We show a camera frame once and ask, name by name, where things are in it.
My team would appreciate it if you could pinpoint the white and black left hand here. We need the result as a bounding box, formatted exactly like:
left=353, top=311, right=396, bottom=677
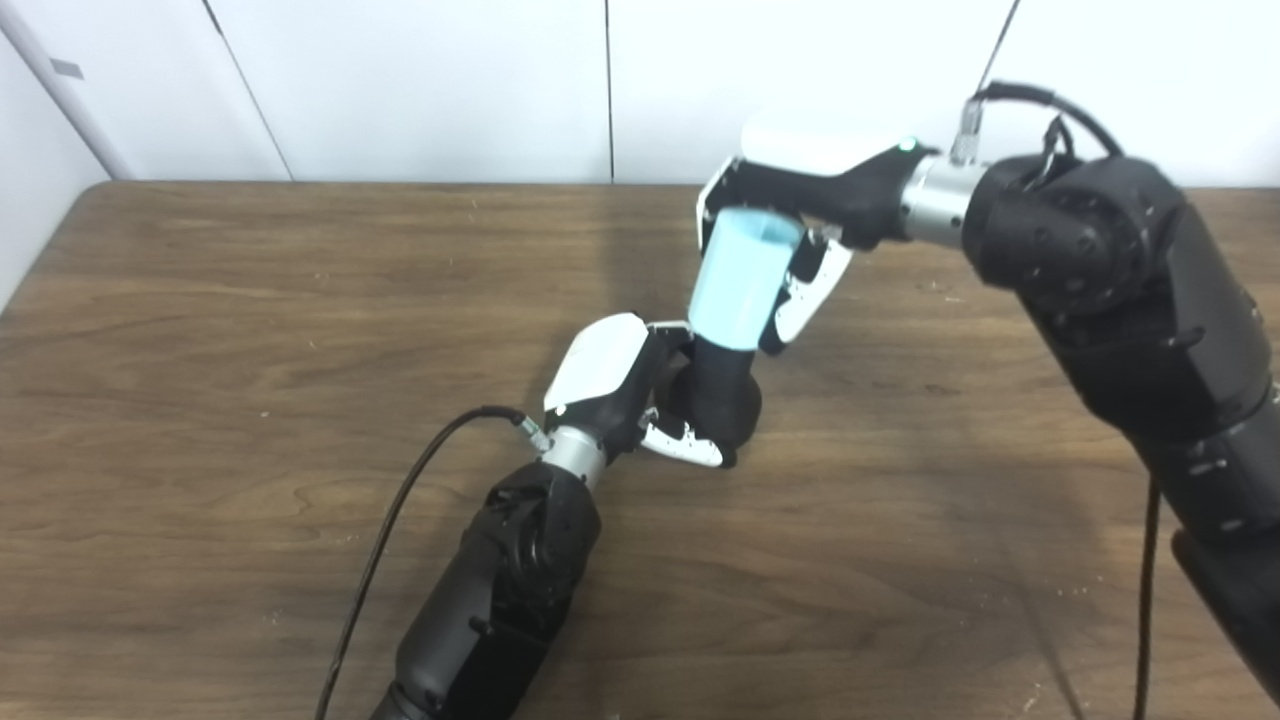
left=542, top=312, right=739, bottom=469

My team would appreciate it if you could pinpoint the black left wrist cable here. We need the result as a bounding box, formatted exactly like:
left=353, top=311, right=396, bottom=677
left=315, top=405, right=551, bottom=720

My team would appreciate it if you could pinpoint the black nozzle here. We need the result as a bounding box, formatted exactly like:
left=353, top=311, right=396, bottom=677
left=655, top=335, right=764, bottom=467

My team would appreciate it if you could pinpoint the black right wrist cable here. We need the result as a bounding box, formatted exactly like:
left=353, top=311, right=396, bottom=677
left=950, top=82, right=1163, bottom=720

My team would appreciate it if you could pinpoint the white and black right hand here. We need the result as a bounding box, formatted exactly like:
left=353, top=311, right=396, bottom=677
left=695, top=108, right=941, bottom=357

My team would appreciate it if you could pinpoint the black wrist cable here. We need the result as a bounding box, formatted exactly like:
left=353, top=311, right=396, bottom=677
left=950, top=82, right=1163, bottom=720
left=315, top=405, right=551, bottom=720

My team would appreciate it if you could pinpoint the light blue cylinder cup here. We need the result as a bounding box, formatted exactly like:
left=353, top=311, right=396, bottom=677
left=688, top=208, right=804, bottom=352

